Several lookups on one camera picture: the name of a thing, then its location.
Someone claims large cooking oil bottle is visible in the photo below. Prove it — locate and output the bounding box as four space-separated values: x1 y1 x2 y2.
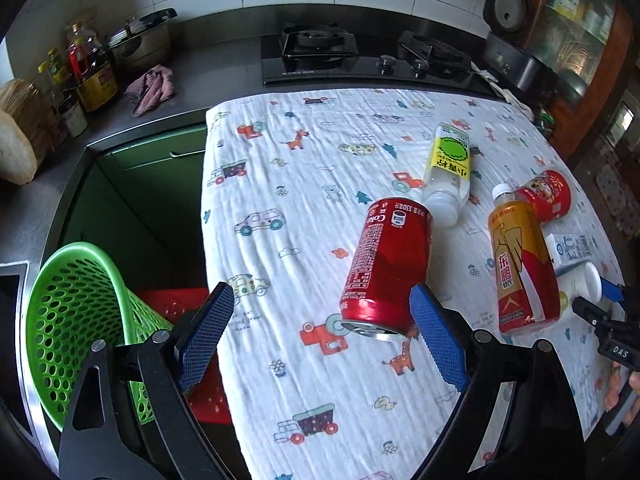
67 22 121 113

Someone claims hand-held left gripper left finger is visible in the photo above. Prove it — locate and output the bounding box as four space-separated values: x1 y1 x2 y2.
59 281 236 480

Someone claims wooden glass-door cabinet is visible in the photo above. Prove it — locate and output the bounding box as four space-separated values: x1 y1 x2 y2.
512 0 633 161

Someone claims white dish towel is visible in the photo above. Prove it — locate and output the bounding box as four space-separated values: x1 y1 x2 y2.
470 65 536 116

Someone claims red cola can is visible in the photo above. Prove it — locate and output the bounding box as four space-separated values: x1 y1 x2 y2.
340 197 433 342

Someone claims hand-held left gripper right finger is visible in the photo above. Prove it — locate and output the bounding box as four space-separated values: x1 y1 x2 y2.
409 282 586 480

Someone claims white printed tablecloth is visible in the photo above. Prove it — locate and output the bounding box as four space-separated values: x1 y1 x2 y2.
200 89 626 480

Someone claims orange drink bottle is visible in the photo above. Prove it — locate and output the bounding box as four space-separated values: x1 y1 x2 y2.
487 183 561 336

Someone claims person's right hand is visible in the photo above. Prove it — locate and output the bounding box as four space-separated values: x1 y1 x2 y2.
604 360 640 413

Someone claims green perforated plastic basket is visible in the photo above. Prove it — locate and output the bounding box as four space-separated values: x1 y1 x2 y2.
25 241 176 433

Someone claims pink rag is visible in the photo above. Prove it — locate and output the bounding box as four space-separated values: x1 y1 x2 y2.
124 64 177 117

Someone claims green kitchen cabinet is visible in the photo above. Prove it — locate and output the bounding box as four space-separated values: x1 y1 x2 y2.
60 122 211 291

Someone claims steel pot with lid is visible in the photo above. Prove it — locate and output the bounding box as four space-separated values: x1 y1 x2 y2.
107 7 178 68

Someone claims round wooden chopping block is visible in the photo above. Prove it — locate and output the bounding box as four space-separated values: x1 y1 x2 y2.
0 78 56 186

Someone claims white paper cup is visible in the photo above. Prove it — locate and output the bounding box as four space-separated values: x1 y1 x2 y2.
557 261 601 311

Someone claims small white blue carton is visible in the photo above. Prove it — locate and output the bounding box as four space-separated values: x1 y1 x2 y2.
545 232 596 277

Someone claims black rice cooker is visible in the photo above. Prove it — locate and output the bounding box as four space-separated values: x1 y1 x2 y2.
482 0 558 103

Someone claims small glass jar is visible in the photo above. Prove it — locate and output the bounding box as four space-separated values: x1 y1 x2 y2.
57 95 90 138

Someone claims black gas stove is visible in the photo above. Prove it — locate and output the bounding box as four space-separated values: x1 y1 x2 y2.
260 22 501 96

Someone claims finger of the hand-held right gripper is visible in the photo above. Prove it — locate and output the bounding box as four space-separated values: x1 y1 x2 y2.
601 278 640 311
572 296 611 329

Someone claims yellow-green label bottle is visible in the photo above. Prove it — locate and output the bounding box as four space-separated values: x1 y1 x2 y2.
421 122 473 228

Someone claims red paper cup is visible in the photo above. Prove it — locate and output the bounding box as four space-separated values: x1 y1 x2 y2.
515 170 573 223

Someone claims kitchen sink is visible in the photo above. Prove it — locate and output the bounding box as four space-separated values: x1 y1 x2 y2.
0 260 31 436

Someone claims red plastic stool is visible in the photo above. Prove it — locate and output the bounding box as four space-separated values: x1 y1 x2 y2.
134 287 233 428

